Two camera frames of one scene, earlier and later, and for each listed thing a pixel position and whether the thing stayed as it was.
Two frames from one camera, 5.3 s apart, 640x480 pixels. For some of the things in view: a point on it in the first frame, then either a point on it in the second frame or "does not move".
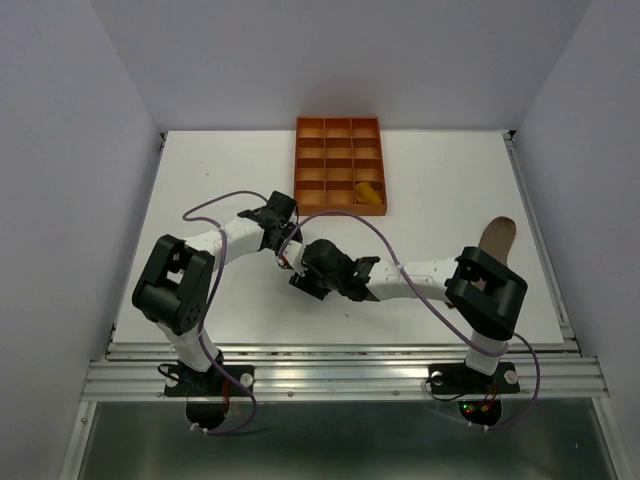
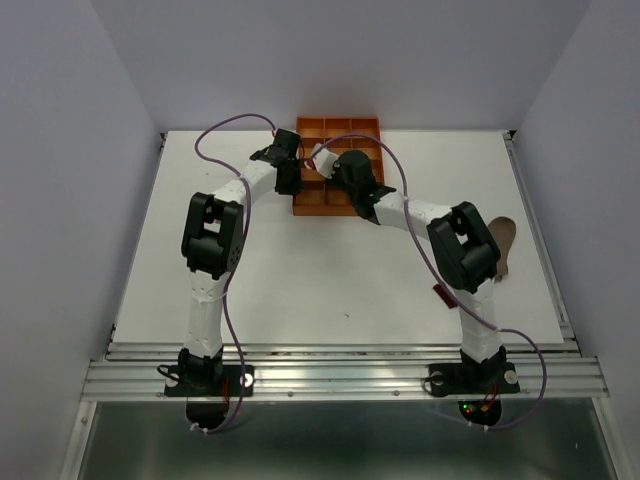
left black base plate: x=214 y=382 does not move
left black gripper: x=292 y=229 → x=295 y=186
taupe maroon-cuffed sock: x=496 y=239 does not move
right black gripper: x=309 y=283 → x=336 y=171
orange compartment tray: x=338 y=165 does not move
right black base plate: x=460 y=378 does not move
